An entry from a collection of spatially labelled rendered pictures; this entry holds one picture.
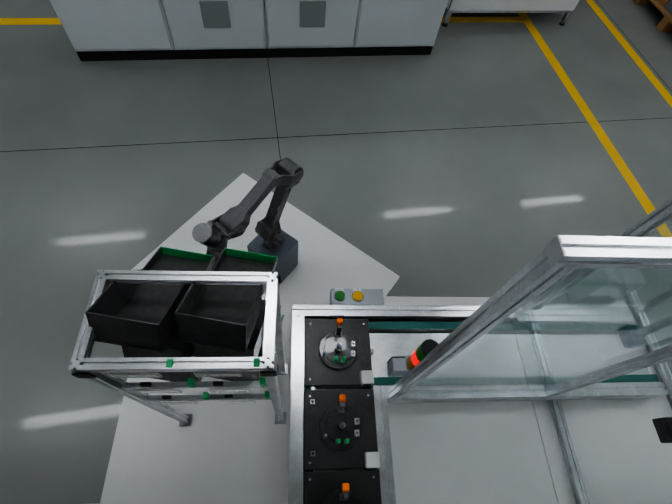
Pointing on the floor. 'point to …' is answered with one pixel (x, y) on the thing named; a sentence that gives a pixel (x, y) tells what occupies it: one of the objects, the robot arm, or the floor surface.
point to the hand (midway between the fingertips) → (212, 291)
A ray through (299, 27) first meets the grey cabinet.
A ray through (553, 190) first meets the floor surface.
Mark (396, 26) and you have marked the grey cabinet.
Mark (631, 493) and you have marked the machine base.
